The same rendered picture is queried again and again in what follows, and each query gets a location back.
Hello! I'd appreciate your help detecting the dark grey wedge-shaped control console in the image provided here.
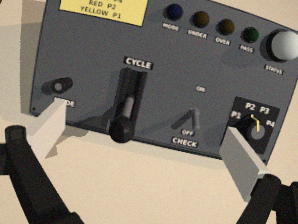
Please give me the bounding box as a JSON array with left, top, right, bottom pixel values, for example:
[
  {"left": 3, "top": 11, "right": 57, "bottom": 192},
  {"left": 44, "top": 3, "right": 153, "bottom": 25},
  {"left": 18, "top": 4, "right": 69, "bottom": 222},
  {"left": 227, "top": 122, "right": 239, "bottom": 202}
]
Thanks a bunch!
[{"left": 29, "top": 0, "right": 298, "bottom": 166}]

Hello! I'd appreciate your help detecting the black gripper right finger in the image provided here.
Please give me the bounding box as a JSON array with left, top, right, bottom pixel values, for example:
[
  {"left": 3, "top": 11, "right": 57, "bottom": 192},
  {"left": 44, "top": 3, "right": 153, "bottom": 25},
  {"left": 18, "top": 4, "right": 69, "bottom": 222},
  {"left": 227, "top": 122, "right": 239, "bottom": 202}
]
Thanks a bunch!
[{"left": 219, "top": 127, "right": 298, "bottom": 224}]

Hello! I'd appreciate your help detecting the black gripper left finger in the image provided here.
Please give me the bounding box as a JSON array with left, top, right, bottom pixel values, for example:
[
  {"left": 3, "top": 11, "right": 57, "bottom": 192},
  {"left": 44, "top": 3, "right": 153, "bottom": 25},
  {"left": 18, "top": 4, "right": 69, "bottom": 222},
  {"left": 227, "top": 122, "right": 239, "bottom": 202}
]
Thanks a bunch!
[{"left": 0, "top": 98, "right": 84, "bottom": 224}]

